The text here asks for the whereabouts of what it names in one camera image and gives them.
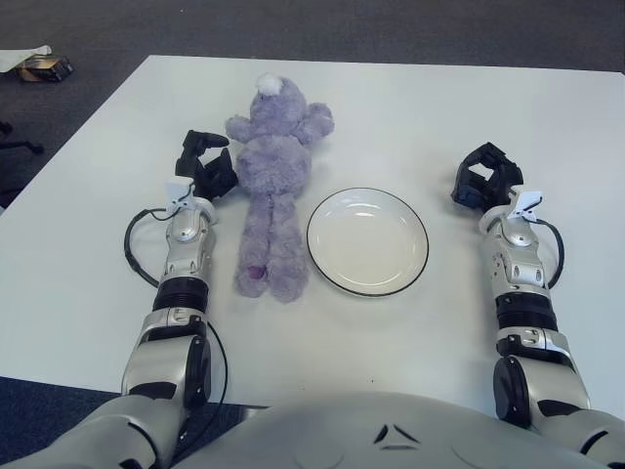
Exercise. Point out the black and yellow box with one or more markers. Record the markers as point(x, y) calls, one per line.
point(46, 68)

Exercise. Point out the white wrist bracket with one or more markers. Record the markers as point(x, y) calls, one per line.
point(178, 190)
point(527, 200)

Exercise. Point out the black office chair base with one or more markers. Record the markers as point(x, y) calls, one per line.
point(19, 144)

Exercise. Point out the purple plush bunny doll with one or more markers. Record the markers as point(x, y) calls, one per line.
point(273, 171)

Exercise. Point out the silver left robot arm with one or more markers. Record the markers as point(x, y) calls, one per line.
point(185, 244)

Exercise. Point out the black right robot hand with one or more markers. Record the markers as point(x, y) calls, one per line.
point(476, 190)

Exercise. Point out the white plate with black rim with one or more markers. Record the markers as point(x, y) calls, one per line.
point(366, 244)

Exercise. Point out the grey robot torso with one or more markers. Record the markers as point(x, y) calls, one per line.
point(342, 430)

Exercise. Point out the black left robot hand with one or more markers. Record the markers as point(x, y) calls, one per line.
point(210, 176)

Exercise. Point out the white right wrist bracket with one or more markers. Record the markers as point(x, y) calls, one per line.
point(527, 200)

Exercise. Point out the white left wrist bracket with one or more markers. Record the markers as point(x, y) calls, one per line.
point(178, 190)

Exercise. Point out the white cloth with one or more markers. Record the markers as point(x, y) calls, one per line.
point(14, 56)

